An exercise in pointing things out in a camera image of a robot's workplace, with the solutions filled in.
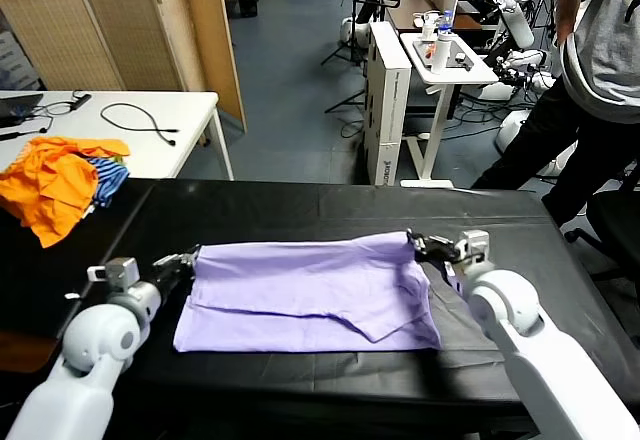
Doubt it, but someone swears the black tripod stand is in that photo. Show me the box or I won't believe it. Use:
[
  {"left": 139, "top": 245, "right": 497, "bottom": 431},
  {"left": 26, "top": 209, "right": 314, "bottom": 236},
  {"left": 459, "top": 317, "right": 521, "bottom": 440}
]
[{"left": 319, "top": 0, "right": 374, "bottom": 67}]

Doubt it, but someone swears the lavender t-shirt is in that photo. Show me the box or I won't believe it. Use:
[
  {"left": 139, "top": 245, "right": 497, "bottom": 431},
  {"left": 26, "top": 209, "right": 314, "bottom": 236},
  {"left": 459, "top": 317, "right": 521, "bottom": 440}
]
[{"left": 173, "top": 231, "right": 444, "bottom": 354}]

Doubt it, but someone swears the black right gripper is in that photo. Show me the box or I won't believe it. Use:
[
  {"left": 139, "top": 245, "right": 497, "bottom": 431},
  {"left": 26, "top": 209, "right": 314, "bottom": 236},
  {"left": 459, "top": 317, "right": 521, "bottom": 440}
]
[{"left": 405, "top": 229, "right": 469, "bottom": 266}]

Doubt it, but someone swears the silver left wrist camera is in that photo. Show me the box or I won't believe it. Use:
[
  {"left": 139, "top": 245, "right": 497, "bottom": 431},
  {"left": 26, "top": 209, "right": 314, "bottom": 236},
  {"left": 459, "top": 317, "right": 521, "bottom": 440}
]
[{"left": 87, "top": 257, "right": 140, "bottom": 291}]

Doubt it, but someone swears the black table cover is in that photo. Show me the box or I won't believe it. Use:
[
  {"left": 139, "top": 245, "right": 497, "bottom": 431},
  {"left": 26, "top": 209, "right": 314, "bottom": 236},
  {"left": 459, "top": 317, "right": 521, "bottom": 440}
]
[{"left": 49, "top": 178, "right": 640, "bottom": 411}]

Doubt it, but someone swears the black laptop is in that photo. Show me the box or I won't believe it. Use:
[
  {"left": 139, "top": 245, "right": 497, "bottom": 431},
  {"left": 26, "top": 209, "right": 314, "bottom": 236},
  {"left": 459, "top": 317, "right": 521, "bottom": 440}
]
[{"left": 0, "top": 93, "right": 45, "bottom": 129}]

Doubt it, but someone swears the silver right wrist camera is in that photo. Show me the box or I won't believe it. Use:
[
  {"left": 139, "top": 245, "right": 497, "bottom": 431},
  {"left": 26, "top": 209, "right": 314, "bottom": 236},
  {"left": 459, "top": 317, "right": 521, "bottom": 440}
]
[{"left": 457, "top": 229, "right": 491, "bottom": 266}]

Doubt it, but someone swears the person in grey shirt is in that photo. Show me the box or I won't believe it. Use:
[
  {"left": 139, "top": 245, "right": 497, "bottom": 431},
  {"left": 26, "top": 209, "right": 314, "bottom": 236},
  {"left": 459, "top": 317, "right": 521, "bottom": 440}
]
[{"left": 472, "top": 0, "right": 640, "bottom": 229}]

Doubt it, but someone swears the grey tray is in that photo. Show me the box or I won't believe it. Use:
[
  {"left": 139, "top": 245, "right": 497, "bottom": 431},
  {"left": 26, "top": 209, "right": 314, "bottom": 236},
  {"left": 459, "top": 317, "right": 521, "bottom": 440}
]
[{"left": 411, "top": 39, "right": 485, "bottom": 72}]

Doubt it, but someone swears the tall white cardboard box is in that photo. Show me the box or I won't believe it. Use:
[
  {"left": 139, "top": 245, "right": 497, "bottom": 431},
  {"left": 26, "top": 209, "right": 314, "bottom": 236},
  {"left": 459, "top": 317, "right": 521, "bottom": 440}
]
[{"left": 363, "top": 21, "right": 412, "bottom": 187}]

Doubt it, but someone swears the blue striped garment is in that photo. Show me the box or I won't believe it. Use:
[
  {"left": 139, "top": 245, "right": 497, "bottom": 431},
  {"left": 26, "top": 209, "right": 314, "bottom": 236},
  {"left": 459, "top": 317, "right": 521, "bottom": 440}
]
[{"left": 82, "top": 156, "right": 130, "bottom": 210}]

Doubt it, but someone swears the white tumbler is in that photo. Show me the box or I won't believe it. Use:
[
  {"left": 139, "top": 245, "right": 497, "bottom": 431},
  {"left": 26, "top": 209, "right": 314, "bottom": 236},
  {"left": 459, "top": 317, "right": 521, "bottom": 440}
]
[{"left": 430, "top": 33, "right": 451, "bottom": 75}]

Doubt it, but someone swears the orange garment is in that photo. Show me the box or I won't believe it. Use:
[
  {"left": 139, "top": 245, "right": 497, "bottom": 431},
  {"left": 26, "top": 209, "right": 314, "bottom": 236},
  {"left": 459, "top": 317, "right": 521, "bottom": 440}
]
[{"left": 0, "top": 136, "right": 131, "bottom": 250}]

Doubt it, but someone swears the black looped cable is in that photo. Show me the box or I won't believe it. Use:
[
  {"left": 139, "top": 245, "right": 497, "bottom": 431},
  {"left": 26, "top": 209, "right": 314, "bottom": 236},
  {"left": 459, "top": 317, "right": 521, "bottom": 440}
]
[{"left": 99, "top": 103, "right": 180, "bottom": 148}]

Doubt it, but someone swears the wooden folding screen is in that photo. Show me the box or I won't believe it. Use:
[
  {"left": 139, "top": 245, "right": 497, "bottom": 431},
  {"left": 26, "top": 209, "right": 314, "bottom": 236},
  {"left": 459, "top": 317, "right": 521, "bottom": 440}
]
[{"left": 0, "top": 0, "right": 247, "bottom": 135}]

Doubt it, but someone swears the small white wheeled base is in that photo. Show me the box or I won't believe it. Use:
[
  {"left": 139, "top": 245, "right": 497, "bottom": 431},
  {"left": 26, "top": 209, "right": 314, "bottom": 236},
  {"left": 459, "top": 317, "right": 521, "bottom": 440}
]
[{"left": 339, "top": 17, "right": 371, "bottom": 44}]

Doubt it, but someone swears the white humanoid robot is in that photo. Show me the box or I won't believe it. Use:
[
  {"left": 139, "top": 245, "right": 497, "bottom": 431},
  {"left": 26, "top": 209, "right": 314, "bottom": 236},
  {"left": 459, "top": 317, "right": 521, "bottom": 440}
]
[{"left": 479, "top": 0, "right": 566, "bottom": 104}]

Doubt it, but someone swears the black side table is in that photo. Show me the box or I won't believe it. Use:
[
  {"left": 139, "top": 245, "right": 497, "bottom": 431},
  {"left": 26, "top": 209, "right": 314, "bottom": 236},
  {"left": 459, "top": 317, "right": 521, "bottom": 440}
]
[{"left": 0, "top": 179, "right": 154, "bottom": 374}]

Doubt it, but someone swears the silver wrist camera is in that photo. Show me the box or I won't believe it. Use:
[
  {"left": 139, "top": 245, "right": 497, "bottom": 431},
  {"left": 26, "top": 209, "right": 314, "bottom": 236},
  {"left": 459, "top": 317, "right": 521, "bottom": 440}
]
[
  {"left": 457, "top": 229, "right": 491, "bottom": 266},
  {"left": 87, "top": 257, "right": 140, "bottom": 291}
]

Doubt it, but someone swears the black office chair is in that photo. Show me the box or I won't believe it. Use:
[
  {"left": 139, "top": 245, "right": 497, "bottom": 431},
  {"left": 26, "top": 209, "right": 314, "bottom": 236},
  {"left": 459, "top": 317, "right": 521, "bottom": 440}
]
[{"left": 563, "top": 159, "right": 640, "bottom": 281}]

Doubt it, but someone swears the small white standing desk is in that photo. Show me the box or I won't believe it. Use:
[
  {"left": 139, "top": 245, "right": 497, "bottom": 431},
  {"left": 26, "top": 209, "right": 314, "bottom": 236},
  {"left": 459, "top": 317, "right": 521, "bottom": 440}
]
[{"left": 398, "top": 33, "right": 500, "bottom": 189}]

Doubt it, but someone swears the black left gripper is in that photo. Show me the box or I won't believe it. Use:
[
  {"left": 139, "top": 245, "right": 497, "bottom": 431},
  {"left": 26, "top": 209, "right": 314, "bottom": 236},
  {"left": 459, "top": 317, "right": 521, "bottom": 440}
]
[{"left": 144, "top": 247, "right": 202, "bottom": 294}]

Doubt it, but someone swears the brown desk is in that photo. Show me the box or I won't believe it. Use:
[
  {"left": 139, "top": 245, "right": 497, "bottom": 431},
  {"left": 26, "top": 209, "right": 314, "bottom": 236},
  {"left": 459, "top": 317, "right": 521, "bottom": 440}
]
[{"left": 384, "top": 0, "right": 501, "bottom": 34}]

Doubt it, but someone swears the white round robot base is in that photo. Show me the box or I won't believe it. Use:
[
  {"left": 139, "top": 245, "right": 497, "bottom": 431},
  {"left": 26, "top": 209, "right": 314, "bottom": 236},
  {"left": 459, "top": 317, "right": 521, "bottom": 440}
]
[{"left": 494, "top": 109, "right": 576, "bottom": 179}]

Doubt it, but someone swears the white table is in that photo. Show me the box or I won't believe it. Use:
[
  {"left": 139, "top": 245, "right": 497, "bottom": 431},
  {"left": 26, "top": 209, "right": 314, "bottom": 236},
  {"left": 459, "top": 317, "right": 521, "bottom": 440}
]
[{"left": 0, "top": 90, "right": 235, "bottom": 181}]

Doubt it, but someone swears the black cable with adapter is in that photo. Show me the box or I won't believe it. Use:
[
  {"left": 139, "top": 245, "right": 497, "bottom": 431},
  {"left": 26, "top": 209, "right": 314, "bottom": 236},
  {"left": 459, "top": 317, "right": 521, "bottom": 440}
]
[{"left": 29, "top": 90, "right": 93, "bottom": 135}]

